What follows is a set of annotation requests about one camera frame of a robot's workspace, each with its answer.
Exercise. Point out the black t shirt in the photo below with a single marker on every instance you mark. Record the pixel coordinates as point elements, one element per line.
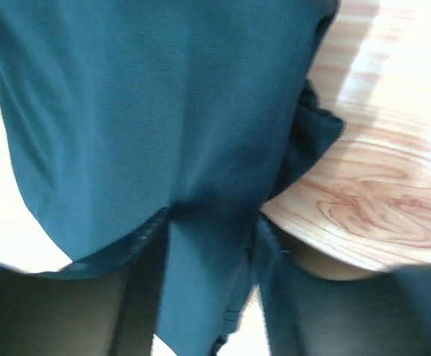
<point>124,118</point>

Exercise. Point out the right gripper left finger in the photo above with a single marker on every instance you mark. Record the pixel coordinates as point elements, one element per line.
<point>104,304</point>

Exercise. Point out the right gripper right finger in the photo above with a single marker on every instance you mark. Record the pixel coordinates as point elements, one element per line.
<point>386,315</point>

